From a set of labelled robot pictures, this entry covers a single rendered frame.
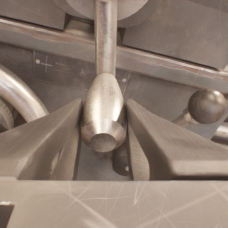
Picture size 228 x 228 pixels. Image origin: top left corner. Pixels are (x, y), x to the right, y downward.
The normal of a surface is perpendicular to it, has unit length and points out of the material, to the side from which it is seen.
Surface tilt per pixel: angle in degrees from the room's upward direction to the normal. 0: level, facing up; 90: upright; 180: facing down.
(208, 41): 90
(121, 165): 90
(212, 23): 90
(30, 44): 90
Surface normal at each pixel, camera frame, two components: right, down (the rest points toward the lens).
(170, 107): 0.01, 0.59
